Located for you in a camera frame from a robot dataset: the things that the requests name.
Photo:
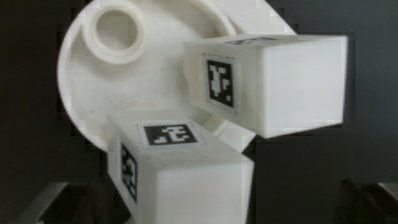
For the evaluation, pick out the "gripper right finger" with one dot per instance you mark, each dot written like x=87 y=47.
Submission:
x=366 y=204

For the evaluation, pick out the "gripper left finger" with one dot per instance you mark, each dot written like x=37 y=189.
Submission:
x=74 y=203

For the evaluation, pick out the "white stool leg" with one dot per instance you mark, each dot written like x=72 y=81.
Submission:
x=266 y=80
x=181 y=174

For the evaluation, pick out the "white round stool seat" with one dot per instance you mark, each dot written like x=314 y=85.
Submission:
x=119 y=71

